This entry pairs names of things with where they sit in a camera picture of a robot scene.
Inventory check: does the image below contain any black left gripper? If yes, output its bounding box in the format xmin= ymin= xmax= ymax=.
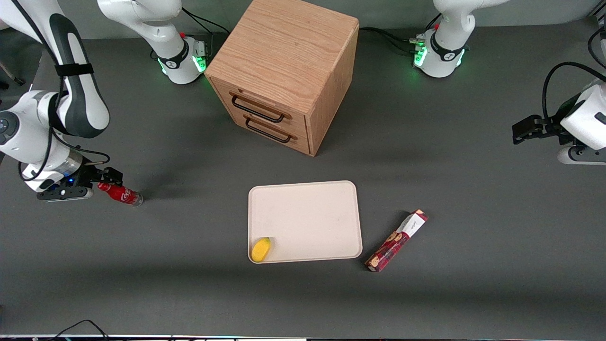
xmin=512 ymin=114 xmax=576 ymax=145

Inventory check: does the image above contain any black cable at arm base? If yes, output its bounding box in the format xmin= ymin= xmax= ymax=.
xmin=181 ymin=7 xmax=230 ymax=36
xmin=359 ymin=26 xmax=427 ymax=54

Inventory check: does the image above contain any thin black cable at table edge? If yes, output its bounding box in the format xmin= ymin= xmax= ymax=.
xmin=45 ymin=320 xmax=110 ymax=341

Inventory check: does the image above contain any red cookie box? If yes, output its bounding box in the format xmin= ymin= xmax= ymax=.
xmin=365 ymin=209 xmax=429 ymax=273

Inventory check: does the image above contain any black cable loop on left arm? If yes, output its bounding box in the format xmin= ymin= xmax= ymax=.
xmin=542 ymin=62 xmax=606 ymax=125

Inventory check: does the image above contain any yellow toy lemon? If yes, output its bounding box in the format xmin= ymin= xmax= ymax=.
xmin=250 ymin=237 xmax=273 ymax=263

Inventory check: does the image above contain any black cable at left arm base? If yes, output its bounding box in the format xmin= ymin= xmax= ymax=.
xmin=359 ymin=26 xmax=427 ymax=54

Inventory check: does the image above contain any black metal drawer handle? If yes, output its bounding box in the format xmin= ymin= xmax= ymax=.
xmin=231 ymin=95 xmax=286 ymax=124
xmin=245 ymin=117 xmax=292 ymax=144

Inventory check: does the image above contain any beige plastic tray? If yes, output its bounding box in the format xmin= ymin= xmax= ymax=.
xmin=248 ymin=180 xmax=364 ymax=264

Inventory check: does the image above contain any black right wrist camera bar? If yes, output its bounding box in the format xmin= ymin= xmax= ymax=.
xmin=37 ymin=186 xmax=94 ymax=202

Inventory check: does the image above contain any black cable along right arm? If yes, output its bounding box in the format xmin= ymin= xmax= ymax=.
xmin=9 ymin=0 xmax=112 ymax=183

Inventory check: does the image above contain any small red coke bottle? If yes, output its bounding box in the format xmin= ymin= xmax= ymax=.
xmin=98 ymin=182 xmax=143 ymax=207

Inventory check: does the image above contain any black cable at right arm base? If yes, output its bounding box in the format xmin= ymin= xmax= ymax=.
xmin=181 ymin=7 xmax=230 ymax=36

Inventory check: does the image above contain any black cable at table corner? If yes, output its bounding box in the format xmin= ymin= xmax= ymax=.
xmin=587 ymin=17 xmax=606 ymax=64

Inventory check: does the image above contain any wooden drawer cabinet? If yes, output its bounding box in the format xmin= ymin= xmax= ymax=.
xmin=204 ymin=0 xmax=360 ymax=157

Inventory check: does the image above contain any black velcro strap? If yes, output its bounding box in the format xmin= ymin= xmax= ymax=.
xmin=54 ymin=63 xmax=95 ymax=77

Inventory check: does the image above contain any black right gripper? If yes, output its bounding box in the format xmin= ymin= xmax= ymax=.
xmin=66 ymin=159 xmax=125 ymax=190

